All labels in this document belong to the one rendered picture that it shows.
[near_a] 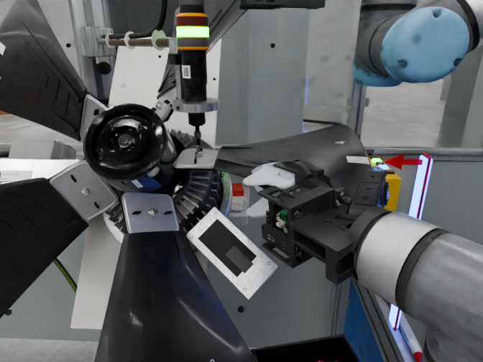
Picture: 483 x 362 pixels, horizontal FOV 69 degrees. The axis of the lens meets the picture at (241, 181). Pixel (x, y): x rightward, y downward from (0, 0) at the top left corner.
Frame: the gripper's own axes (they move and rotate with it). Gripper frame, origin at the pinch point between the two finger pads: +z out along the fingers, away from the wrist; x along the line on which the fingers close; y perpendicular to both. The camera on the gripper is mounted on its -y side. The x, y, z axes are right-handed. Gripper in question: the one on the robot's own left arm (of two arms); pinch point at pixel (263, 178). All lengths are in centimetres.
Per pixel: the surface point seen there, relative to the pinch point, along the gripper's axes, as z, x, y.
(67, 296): 113, 83, 30
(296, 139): 6.3, -1.2, -11.9
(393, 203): 4.9, 20.6, -38.9
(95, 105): 23.3, -10.1, 14.6
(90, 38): 69, -20, 3
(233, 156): 7.2, -1.5, 0.1
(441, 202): 22, 48, -96
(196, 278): 3.7, 13.8, 10.9
